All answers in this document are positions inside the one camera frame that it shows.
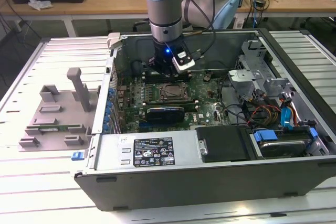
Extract black plastic drive cover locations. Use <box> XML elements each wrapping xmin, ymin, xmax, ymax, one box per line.
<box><xmin>195</xmin><ymin>125</ymin><xmax>255</xmax><ymax>164</ymax></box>

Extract blue disk carrier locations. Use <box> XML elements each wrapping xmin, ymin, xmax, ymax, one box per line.
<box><xmin>252</xmin><ymin>126</ymin><xmax>320</xmax><ymax>145</ymax></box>

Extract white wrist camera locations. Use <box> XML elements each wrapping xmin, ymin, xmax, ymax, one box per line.
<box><xmin>172</xmin><ymin>47</ymin><xmax>197</xmax><ymax>74</ymax></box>

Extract grey open PC case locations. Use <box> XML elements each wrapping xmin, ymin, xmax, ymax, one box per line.
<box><xmin>73</xmin><ymin>27</ymin><xmax>336</xmax><ymax>212</ymax></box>

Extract silver drive cage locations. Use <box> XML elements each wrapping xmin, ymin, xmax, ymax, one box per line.
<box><xmin>227</xmin><ymin>39</ymin><xmax>293</xmax><ymax>100</ymax></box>

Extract black camera cable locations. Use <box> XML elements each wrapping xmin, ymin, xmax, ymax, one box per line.
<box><xmin>182</xmin><ymin>0</ymin><xmax>218</xmax><ymax>61</ymax></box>

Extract green RAM stick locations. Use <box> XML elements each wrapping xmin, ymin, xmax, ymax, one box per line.
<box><xmin>38</xmin><ymin>125</ymin><xmax>79</xmax><ymax>132</ymax></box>

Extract silver power supply unit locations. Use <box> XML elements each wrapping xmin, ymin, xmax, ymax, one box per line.
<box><xmin>92</xmin><ymin>129</ymin><xmax>205</xmax><ymax>172</ymax></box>

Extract black graphics card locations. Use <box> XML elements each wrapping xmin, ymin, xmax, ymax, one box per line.
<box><xmin>145</xmin><ymin>105</ymin><xmax>186</xmax><ymax>130</ymax></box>

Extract wooden desk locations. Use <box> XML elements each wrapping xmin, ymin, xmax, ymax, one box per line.
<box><xmin>0</xmin><ymin>0</ymin><xmax>336</xmax><ymax>38</ymax></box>

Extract black wire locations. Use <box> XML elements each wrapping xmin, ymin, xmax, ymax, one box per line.
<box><xmin>219</xmin><ymin>76</ymin><xmax>249</xmax><ymax>125</ymax></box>

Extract beige case latch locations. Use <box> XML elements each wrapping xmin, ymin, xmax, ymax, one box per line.
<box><xmin>107</xmin><ymin>32</ymin><xmax>124</xmax><ymax>49</ymax></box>

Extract RAM slot black latches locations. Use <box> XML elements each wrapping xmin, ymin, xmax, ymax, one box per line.
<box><xmin>143</xmin><ymin>102</ymin><xmax>197</xmax><ymax>106</ymax></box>
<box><xmin>144</xmin><ymin>99</ymin><xmax>195</xmax><ymax>102</ymax></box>
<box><xmin>145</xmin><ymin>79</ymin><xmax>190</xmax><ymax>83</ymax></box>

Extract orange flat wire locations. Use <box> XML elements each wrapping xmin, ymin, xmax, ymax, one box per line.
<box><xmin>292</xmin><ymin>103</ymin><xmax>301</xmax><ymax>127</ymax></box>

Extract grey parts rack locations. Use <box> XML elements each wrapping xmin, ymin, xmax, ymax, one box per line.
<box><xmin>17</xmin><ymin>67</ymin><xmax>102</xmax><ymax>153</ymax></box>

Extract silver hard disk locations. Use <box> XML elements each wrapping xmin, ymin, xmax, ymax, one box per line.
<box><xmin>258</xmin><ymin>140</ymin><xmax>307</xmax><ymax>158</ymax></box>

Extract blue flat wire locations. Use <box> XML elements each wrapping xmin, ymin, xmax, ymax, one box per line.
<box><xmin>280</xmin><ymin>95</ymin><xmax>297</xmax><ymax>130</ymax></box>

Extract metal socket cover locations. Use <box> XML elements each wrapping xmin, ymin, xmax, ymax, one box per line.
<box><xmin>157</xmin><ymin>82</ymin><xmax>192</xmax><ymax>100</ymax></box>

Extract green motherboard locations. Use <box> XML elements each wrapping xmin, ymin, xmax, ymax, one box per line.
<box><xmin>115</xmin><ymin>70</ymin><xmax>229</xmax><ymax>134</ymax></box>

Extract yellow red power wire bundle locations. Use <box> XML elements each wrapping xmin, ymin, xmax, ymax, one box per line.
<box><xmin>246</xmin><ymin>104</ymin><xmax>282</xmax><ymax>125</ymax></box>

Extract CPU socket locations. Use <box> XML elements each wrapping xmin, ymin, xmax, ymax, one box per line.
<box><xmin>156</xmin><ymin>82</ymin><xmax>192</xmax><ymax>101</ymax></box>

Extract crumpled white plastic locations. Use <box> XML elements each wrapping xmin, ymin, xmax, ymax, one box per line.
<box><xmin>27</xmin><ymin>0</ymin><xmax>54</xmax><ymax>12</ymax></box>

